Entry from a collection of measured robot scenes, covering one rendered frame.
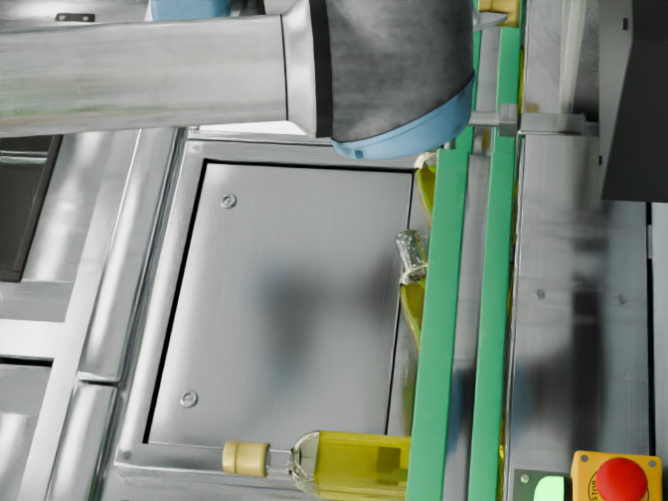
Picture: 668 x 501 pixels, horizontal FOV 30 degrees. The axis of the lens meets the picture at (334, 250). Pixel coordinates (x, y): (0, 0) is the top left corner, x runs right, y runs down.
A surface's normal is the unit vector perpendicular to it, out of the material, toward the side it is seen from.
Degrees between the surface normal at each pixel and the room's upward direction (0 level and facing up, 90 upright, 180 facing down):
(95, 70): 101
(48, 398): 90
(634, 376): 90
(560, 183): 90
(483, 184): 90
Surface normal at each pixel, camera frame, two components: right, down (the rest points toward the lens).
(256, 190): -0.08, -0.53
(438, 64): 0.49, 0.30
